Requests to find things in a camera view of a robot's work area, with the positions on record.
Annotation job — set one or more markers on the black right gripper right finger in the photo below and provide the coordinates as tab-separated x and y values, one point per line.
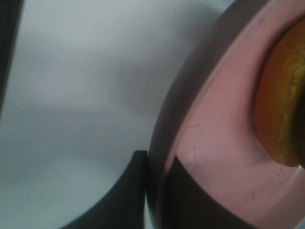
187	206

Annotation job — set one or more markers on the white microwave oven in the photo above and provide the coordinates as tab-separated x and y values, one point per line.
10	17

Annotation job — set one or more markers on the toy hamburger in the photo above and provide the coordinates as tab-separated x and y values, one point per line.
278	97

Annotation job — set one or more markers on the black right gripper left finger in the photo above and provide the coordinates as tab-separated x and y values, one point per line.
123	205

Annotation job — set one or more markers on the pink round plate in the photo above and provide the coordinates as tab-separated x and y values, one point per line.
207	121

